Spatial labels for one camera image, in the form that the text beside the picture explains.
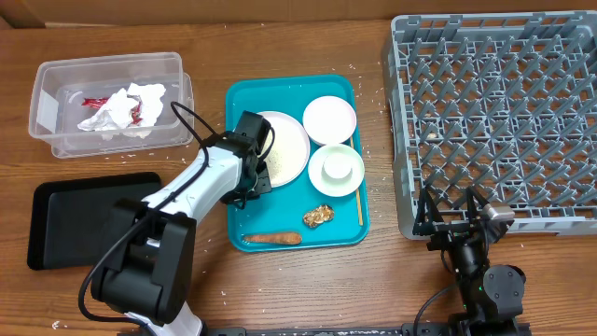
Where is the brown carrot stick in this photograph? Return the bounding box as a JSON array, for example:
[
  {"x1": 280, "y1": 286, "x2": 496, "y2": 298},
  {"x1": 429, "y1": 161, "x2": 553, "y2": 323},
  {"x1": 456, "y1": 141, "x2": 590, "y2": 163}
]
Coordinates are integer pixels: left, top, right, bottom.
[{"x1": 243, "y1": 231, "x2": 302, "y2": 245}]

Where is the small white cup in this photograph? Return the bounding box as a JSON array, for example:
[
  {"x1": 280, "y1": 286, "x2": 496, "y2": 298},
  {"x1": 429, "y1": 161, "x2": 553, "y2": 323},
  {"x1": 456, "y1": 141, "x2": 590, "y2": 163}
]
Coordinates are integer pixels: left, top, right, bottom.
[{"x1": 323, "y1": 153, "x2": 352, "y2": 180}]

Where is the black plastic tray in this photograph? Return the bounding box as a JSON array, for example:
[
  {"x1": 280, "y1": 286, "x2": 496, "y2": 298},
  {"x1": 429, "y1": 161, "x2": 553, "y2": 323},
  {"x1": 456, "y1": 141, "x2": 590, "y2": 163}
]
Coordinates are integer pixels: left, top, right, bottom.
[{"x1": 27, "y1": 172, "x2": 161, "y2": 271}]

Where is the white tissue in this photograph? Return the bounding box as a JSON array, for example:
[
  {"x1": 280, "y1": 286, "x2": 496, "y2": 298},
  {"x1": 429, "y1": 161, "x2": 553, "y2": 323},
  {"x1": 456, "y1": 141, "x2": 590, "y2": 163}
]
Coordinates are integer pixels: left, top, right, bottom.
[
  {"x1": 77, "y1": 89, "x2": 141, "y2": 132},
  {"x1": 127, "y1": 83, "x2": 166, "y2": 129}
]

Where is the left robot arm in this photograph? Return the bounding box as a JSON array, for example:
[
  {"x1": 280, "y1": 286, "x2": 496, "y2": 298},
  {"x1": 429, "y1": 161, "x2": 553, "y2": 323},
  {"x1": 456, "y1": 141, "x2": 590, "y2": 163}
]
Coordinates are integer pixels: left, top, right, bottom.
[{"x1": 78, "y1": 111, "x2": 275, "y2": 335}]

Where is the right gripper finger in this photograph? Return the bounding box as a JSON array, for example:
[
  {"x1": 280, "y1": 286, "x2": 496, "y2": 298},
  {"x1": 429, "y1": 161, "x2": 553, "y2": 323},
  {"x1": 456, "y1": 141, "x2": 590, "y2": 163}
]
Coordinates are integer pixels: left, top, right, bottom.
[
  {"x1": 412, "y1": 188, "x2": 444, "y2": 236},
  {"x1": 465, "y1": 186, "x2": 489, "y2": 223}
]

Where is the white bowl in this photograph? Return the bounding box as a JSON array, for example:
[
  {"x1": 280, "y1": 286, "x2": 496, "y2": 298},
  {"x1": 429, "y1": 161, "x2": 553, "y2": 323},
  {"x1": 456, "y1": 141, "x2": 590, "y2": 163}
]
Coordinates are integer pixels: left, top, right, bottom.
[{"x1": 302, "y1": 95, "x2": 357, "y2": 146}]

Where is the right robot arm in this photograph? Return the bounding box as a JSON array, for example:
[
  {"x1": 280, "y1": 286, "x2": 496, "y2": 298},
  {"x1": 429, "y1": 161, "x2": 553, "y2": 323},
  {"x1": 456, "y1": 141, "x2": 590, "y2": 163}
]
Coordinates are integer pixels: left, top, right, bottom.
[{"x1": 403, "y1": 187, "x2": 531, "y2": 336}]

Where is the large white plate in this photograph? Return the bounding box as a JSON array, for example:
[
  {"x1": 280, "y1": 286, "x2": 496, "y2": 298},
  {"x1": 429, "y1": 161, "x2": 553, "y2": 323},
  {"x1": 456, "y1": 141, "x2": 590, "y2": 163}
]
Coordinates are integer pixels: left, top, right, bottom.
[{"x1": 259, "y1": 111, "x2": 311, "y2": 188}]

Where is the red snack wrapper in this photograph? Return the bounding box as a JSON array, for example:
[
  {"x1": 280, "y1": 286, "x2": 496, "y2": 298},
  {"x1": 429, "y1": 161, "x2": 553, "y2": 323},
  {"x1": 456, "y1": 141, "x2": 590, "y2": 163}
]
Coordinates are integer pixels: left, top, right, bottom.
[{"x1": 82, "y1": 95, "x2": 142, "y2": 128}]

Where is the teal serving tray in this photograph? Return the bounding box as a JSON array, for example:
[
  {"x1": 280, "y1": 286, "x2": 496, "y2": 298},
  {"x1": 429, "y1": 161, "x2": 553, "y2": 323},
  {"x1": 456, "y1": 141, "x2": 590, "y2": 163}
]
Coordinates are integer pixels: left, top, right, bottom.
[{"x1": 225, "y1": 75, "x2": 370, "y2": 252}]

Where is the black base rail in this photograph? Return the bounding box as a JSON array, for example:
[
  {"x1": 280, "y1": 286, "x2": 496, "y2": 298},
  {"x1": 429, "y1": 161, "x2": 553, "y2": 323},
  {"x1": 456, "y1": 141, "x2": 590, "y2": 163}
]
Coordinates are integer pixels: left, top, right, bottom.
[{"x1": 201, "y1": 323, "x2": 533, "y2": 336}]

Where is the golden brown food scrap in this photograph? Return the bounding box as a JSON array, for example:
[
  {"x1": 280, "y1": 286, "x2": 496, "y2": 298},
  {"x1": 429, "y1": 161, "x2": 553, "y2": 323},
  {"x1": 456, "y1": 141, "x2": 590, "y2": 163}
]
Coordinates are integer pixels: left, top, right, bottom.
[{"x1": 302, "y1": 204, "x2": 335, "y2": 229}]

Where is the grey dishwasher rack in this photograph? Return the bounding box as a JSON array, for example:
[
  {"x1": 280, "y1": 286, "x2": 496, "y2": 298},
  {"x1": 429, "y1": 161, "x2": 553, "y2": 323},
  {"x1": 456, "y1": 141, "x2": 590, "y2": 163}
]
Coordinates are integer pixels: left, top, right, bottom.
[{"x1": 382, "y1": 10, "x2": 596, "y2": 237}]

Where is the wooden chopstick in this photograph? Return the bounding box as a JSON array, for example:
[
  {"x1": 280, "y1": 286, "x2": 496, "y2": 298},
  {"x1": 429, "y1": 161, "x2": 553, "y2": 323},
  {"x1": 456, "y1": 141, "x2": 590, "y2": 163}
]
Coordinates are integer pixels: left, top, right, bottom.
[{"x1": 350, "y1": 136, "x2": 364, "y2": 227}]

